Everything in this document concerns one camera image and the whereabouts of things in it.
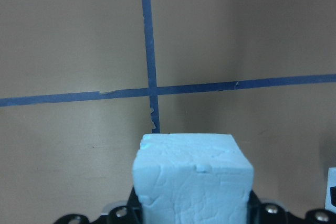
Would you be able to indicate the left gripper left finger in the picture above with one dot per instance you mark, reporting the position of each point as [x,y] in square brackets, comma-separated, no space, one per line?
[127,211]

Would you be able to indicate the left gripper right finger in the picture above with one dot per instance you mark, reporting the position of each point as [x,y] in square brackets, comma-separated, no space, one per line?
[259,212]

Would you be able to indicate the light blue block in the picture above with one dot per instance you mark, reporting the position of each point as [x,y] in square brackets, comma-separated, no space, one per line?
[192,178]
[330,191]

